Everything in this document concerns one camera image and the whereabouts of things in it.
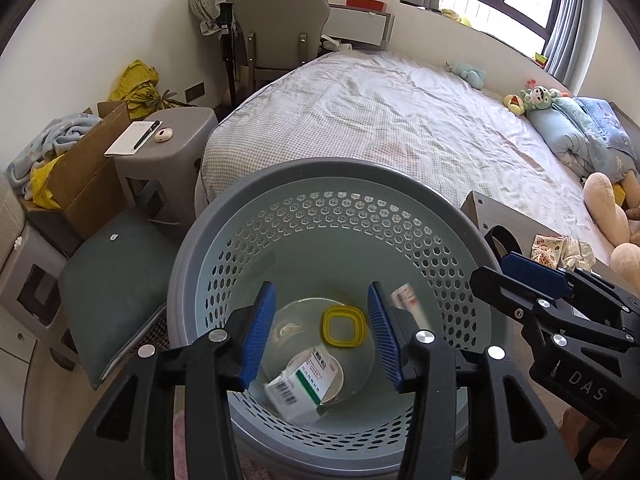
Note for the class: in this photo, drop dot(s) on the white notepad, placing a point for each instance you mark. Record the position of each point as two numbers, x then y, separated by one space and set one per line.
123 145

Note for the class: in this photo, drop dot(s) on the grey bedside shelf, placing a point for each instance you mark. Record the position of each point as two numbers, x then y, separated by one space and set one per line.
363 29

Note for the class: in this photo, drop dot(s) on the black pen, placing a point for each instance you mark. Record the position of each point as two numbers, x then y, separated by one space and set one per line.
145 136

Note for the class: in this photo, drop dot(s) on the light blue blanket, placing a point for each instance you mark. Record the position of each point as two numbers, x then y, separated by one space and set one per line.
56 138

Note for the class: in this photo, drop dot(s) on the bed with white sheet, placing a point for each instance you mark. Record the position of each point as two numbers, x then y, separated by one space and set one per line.
415 118

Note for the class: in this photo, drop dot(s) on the small blue plush toy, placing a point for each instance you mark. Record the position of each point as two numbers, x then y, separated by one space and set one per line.
473 76

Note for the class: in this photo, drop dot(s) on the dark green seat cushion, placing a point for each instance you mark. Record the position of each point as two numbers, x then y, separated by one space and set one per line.
114 289

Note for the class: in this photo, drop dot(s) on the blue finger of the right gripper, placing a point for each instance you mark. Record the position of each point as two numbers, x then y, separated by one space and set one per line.
506 295
549 282

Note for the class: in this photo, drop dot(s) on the long white red box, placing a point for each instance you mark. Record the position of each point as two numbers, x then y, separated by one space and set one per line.
405 298

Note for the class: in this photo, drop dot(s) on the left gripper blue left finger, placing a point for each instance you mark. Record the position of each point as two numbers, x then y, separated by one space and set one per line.
129 434

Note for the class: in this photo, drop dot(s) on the red snack wrapper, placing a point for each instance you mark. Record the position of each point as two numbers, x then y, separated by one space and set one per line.
547 250

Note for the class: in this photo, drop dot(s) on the blue floral pillow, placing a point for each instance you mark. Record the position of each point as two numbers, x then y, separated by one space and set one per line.
617 128

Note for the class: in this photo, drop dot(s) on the small pink round object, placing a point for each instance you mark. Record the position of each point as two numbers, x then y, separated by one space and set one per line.
163 135

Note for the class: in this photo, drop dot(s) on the right grey curtain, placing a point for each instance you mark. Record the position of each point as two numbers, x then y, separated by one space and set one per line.
570 37

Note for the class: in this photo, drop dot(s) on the yellow red plush toy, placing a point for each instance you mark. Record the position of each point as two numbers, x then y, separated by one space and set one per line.
515 104

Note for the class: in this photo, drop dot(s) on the right hand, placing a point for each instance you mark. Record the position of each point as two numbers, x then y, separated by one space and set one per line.
573 430

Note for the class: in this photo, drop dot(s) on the green white medicine box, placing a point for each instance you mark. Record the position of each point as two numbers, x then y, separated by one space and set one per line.
311 379

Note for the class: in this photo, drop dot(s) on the grey high chair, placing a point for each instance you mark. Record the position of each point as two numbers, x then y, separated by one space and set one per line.
279 35

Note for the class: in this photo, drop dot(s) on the rolled light blue quilt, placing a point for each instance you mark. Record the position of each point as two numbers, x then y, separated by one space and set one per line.
575 140

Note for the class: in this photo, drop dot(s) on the grey perforated trash basket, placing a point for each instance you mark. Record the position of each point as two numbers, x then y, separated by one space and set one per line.
321 231

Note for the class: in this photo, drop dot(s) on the large beige teddy bear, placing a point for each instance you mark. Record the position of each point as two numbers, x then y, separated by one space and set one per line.
620 227

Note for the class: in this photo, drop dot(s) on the green plush toy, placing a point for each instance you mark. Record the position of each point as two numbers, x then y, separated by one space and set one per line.
539 98

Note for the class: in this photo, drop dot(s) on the crumpled white tissue paper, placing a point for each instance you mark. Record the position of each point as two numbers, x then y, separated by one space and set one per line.
576 254

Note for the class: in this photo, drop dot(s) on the brown cardboard box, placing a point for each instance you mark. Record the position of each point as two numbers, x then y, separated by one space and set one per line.
84 184

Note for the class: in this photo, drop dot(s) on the grey plastic stool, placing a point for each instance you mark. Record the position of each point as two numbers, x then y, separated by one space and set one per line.
160 178

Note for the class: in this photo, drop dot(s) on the yellow bag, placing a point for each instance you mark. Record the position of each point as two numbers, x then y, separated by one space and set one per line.
137 88

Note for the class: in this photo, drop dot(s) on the red box on shelf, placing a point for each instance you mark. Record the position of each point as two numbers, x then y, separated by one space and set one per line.
368 5

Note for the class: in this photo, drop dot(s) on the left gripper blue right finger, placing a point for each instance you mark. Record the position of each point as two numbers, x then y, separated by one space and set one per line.
510 433

